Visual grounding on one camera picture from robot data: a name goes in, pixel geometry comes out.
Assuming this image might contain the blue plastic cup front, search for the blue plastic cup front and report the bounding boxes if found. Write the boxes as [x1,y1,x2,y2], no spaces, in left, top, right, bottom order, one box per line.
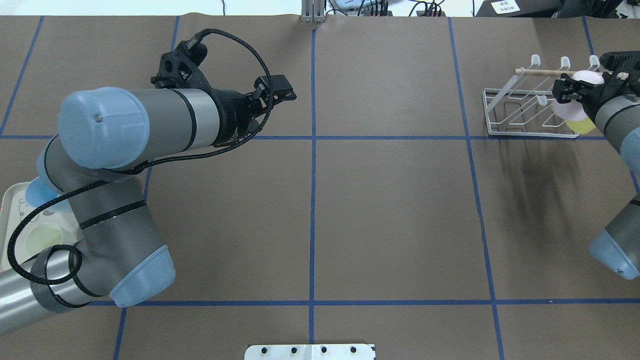
[25,176,63,208]

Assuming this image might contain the white wire cup rack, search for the white wire cup rack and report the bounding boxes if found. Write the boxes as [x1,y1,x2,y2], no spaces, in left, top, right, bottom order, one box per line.
[481,54,580,139]

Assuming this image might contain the pale green plastic cup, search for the pale green plastic cup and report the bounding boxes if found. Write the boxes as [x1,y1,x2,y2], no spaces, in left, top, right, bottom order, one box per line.
[24,222,64,256]

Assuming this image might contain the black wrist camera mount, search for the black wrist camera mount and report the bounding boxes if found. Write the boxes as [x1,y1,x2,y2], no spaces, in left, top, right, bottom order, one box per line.
[150,38,211,91]

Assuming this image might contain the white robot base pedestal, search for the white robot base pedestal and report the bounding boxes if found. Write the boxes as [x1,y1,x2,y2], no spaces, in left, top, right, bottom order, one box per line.
[243,343,377,360]

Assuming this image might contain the pink plastic cup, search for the pink plastic cup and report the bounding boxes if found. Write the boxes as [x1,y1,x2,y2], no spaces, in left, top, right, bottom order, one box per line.
[551,70,604,123]

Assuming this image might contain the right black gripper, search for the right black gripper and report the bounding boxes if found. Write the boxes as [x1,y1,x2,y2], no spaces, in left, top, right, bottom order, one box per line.
[551,51,640,121]

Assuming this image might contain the aluminium frame post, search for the aluminium frame post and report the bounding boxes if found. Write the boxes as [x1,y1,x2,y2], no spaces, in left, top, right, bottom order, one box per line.
[301,0,328,23]

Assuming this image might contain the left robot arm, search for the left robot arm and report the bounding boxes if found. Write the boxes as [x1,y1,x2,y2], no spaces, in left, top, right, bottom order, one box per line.
[1,75,297,335]

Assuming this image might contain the yellow plastic cup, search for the yellow plastic cup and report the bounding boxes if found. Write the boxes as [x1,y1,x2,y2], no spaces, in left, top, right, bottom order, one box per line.
[565,117,597,135]

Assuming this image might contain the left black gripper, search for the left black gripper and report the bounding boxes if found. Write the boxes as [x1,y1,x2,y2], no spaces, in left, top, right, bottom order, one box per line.
[215,75,297,148]

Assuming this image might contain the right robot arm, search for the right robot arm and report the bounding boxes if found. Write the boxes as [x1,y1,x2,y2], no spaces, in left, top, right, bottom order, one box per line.
[551,50,640,281]

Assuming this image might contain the cream plastic tray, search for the cream plastic tray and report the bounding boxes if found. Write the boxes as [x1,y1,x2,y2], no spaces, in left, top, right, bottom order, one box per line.
[0,182,83,272]

